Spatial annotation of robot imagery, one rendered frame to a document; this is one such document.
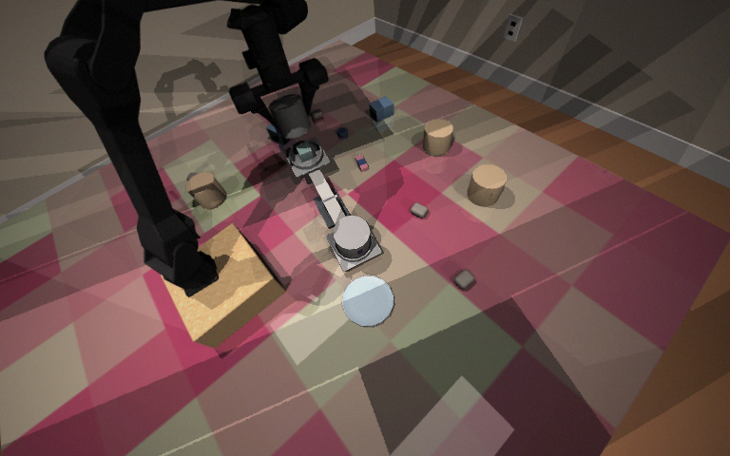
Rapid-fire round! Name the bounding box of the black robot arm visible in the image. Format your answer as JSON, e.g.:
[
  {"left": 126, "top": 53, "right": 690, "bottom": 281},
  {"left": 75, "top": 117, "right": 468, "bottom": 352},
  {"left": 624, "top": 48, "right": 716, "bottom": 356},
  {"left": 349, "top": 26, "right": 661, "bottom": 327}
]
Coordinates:
[{"left": 45, "top": 0, "right": 308, "bottom": 297}]

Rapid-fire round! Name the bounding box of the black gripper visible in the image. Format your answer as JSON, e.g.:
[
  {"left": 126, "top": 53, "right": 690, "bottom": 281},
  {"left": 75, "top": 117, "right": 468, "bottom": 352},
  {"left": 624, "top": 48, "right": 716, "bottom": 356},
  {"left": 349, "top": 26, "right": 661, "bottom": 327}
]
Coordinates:
[{"left": 229, "top": 44, "right": 328, "bottom": 129}]

